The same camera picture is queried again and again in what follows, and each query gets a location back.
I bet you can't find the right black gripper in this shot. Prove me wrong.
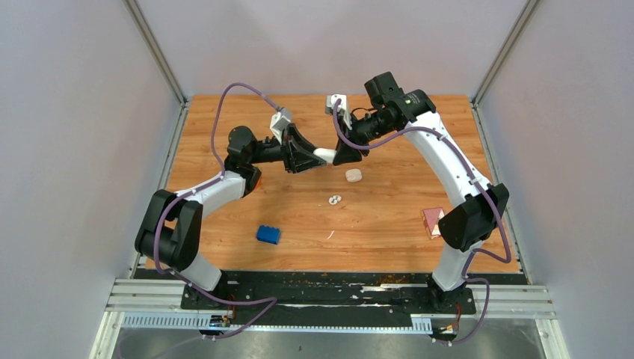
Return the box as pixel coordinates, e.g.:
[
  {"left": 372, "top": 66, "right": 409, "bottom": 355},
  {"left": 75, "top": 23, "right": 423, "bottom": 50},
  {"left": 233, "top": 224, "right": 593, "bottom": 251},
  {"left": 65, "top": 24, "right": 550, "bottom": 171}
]
[{"left": 333, "top": 111, "right": 395, "bottom": 165}]

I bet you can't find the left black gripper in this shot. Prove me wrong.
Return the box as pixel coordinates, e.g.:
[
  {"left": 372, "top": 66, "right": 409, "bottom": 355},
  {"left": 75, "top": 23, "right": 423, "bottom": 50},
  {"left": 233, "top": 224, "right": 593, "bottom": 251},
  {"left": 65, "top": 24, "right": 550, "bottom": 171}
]
[{"left": 249, "top": 123, "right": 327, "bottom": 174}]

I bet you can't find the white earbud charging case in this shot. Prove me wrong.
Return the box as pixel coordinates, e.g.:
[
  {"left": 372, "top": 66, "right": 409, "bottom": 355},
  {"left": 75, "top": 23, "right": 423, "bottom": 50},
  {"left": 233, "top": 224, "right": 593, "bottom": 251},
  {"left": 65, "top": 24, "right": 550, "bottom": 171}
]
[{"left": 345, "top": 168, "right": 363, "bottom": 183}]

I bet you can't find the white oval pill case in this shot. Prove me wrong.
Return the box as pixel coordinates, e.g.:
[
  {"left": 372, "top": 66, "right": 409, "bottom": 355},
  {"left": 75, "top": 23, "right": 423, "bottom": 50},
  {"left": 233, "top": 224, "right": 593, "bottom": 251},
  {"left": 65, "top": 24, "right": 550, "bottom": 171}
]
[{"left": 313, "top": 148, "right": 336, "bottom": 164}]

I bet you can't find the white eartips cluster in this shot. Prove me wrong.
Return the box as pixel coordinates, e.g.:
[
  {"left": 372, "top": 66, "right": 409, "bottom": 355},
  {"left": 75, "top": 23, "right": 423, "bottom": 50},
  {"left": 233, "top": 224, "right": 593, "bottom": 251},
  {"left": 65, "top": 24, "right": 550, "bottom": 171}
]
[{"left": 328, "top": 195, "right": 342, "bottom": 205}]

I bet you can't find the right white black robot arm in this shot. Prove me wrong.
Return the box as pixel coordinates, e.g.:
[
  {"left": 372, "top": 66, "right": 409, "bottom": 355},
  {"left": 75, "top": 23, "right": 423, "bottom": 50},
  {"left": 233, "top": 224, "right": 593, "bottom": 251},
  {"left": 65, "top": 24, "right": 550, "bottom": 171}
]
[{"left": 325, "top": 72, "right": 511, "bottom": 313}]

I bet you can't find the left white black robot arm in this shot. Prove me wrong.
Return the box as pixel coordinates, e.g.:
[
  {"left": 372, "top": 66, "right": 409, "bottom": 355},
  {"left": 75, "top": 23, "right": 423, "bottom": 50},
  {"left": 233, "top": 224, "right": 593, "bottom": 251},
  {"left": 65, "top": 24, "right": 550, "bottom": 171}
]
[{"left": 135, "top": 123, "right": 335, "bottom": 309}]

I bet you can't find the blue toy brick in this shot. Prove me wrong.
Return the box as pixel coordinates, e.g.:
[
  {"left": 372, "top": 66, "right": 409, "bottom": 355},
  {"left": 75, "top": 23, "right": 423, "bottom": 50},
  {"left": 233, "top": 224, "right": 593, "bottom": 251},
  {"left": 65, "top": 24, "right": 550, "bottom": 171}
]
[{"left": 256, "top": 225, "right": 281, "bottom": 245}]

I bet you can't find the red card box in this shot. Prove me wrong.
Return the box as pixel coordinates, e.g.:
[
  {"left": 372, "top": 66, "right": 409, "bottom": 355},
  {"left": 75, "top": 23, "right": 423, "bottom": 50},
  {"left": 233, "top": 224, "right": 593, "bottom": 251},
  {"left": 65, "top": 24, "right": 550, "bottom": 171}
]
[{"left": 421, "top": 207, "right": 445, "bottom": 239}]

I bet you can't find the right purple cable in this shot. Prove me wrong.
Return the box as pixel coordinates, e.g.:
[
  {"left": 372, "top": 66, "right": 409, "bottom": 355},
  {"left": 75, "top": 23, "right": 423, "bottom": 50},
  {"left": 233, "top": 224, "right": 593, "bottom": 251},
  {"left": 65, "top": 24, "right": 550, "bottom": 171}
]
[{"left": 331, "top": 99, "right": 513, "bottom": 346}]

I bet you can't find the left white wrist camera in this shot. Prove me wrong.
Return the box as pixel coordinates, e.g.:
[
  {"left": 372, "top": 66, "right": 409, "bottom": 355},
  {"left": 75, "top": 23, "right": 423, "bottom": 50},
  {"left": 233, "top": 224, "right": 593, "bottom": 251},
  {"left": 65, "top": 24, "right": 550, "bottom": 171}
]
[{"left": 269, "top": 108, "right": 292, "bottom": 144}]

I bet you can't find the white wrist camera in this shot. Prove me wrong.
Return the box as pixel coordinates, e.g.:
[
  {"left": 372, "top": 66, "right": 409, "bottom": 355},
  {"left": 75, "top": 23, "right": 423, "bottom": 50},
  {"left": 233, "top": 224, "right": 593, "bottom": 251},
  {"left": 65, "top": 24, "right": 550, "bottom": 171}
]
[
  {"left": 324, "top": 94, "right": 352, "bottom": 129},
  {"left": 269, "top": 108, "right": 292, "bottom": 144}
]

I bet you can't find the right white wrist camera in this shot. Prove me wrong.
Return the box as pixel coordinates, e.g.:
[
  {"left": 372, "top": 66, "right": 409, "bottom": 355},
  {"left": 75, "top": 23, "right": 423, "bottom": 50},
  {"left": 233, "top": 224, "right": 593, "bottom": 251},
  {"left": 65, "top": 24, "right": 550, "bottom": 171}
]
[{"left": 324, "top": 94, "right": 352, "bottom": 129}]

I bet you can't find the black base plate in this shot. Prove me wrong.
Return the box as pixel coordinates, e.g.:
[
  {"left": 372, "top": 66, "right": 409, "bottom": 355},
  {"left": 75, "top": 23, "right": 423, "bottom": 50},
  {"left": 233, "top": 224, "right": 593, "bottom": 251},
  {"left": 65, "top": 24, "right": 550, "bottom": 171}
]
[{"left": 170, "top": 269, "right": 529, "bottom": 329}]

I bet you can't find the aluminium rail frame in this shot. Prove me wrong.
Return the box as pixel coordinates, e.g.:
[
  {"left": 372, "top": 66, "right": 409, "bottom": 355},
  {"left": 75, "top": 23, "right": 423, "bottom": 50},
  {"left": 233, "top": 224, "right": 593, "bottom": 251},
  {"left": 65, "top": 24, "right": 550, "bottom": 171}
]
[{"left": 90, "top": 279, "right": 570, "bottom": 358}]

